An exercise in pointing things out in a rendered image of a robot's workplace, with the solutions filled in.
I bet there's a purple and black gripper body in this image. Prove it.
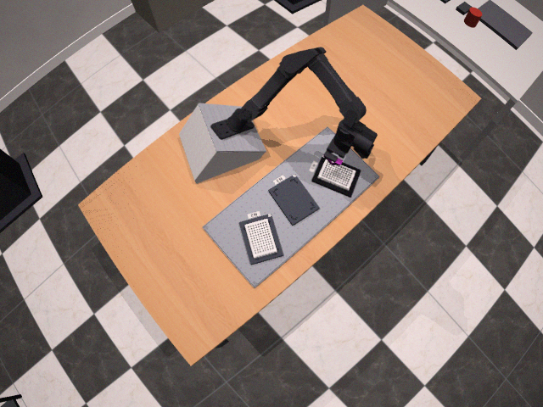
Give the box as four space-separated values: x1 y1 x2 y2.
324 134 349 162

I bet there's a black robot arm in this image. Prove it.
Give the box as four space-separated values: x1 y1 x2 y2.
210 47 378 159

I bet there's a dark grey rectangular frame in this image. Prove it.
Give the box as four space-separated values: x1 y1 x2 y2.
239 214 283 265

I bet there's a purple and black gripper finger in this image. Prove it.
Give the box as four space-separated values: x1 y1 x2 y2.
323 156 343 165

